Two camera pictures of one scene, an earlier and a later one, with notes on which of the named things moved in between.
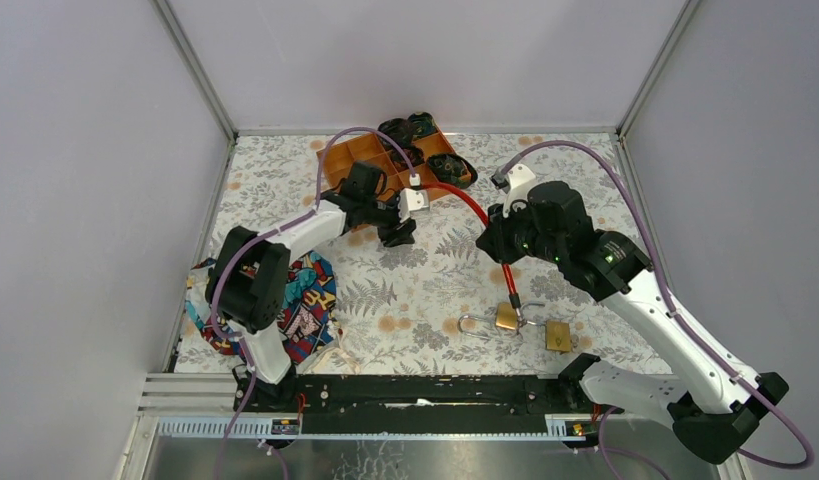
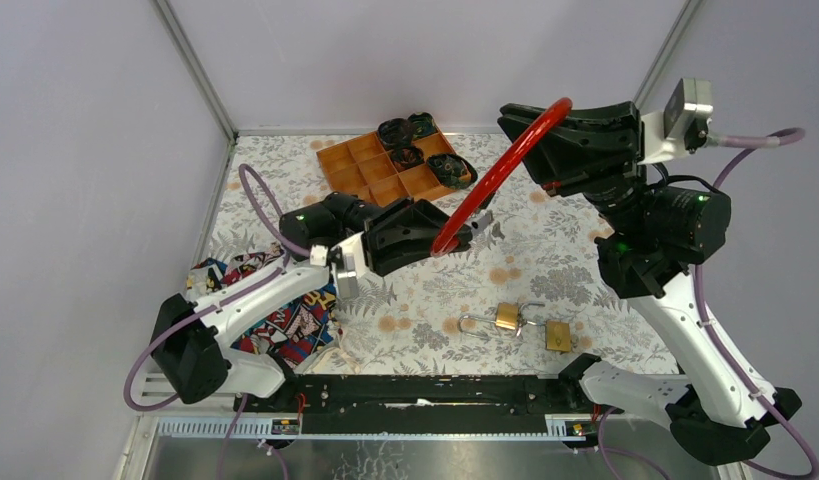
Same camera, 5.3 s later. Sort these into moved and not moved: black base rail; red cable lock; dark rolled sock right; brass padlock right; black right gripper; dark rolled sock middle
Moved: black right gripper; red cable lock
Not moved: black base rail; dark rolled sock right; brass padlock right; dark rolled sock middle
